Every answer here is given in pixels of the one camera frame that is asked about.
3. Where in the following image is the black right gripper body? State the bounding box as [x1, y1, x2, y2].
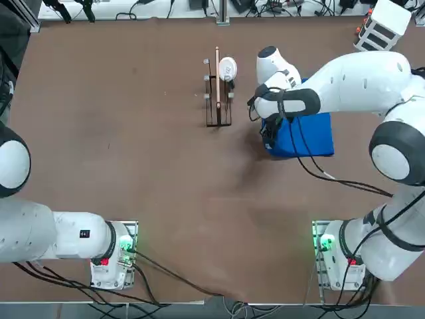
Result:
[260, 116, 283, 150]

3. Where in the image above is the blue towel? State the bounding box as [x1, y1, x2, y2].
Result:
[260, 78, 335, 159]

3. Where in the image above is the white smiley face cup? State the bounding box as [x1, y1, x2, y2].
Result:
[218, 56, 238, 82]

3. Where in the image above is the white stacked drawer box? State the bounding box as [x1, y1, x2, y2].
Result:
[353, 0, 412, 53]

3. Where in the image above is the black stand leg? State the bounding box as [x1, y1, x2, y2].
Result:
[42, 0, 72, 24]
[78, 0, 97, 23]

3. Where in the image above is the black wire wooden cup rack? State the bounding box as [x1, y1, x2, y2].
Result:
[202, 46, 236, 128]

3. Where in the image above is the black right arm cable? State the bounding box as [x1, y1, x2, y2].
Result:
[247, 96, 394, 197]

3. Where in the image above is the aluminium profile post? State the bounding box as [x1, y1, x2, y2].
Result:
[215, 0, 230, 25]
[9, 0, 41, 33]

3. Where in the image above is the dark base cable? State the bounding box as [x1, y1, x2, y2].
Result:
[132, 249, 248, 300]

